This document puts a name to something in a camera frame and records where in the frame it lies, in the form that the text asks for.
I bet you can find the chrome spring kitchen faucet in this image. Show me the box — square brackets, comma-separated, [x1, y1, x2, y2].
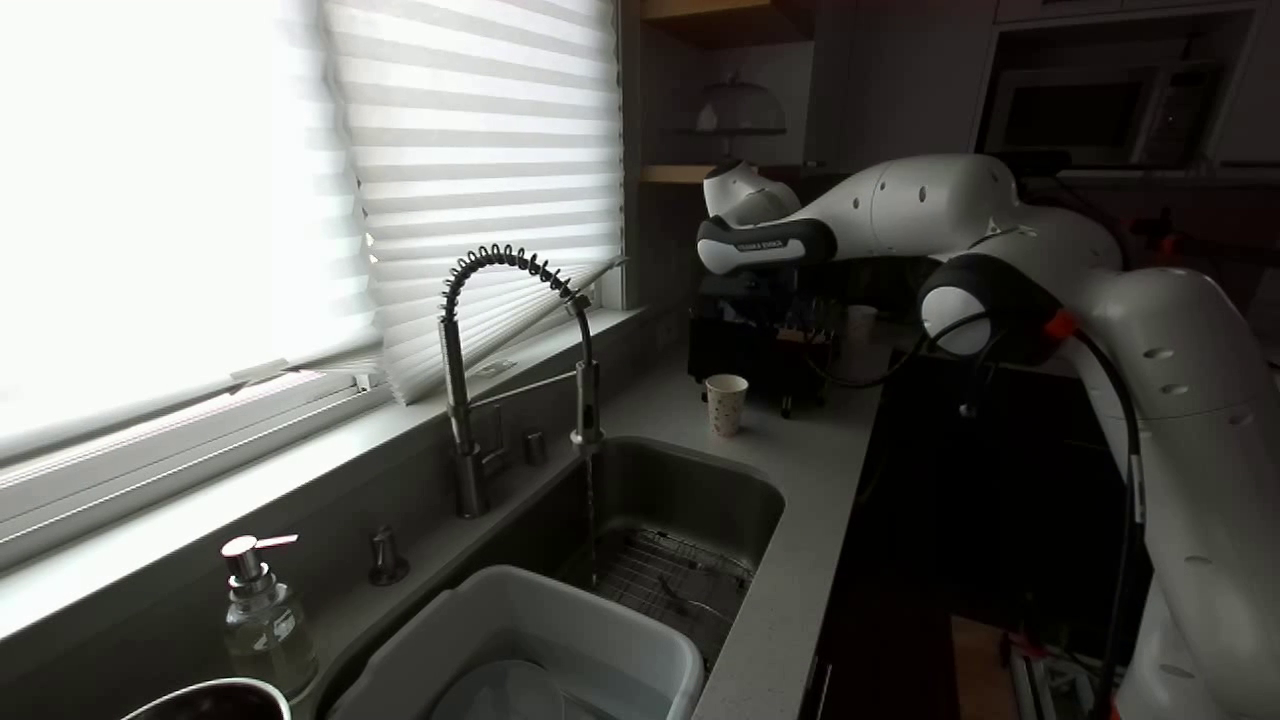
[438, 241, 611, 521]

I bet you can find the white paper cup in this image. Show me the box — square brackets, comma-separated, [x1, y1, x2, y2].
[704, 373, 750, 435]

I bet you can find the clear soap dispenser bottle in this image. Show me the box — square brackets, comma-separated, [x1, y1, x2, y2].
[219, 534, 322, 696]

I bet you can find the stainless steel sink basin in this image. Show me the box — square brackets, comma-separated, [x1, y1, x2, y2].
[316, 442, 783, 720]

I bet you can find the wire sink grid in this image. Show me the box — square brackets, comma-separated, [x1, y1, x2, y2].
[598, 526, 753, 654]

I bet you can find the white window blind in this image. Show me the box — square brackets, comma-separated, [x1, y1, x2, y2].
[324, 0, 625, 404]

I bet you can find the white plastic dish tub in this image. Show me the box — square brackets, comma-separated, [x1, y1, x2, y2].
[324, 564, 704, 720]

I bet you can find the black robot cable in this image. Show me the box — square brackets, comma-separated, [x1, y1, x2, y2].
[916, 295, 1152, 720]

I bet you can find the steel pot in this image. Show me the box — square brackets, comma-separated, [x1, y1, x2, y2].
[119, 675, 293, 720]

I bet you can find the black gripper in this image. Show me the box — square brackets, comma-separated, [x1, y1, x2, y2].
[781, 268, 835, 336]

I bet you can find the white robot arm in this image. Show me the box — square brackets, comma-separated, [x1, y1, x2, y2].
[696, 151, 1280, 720]

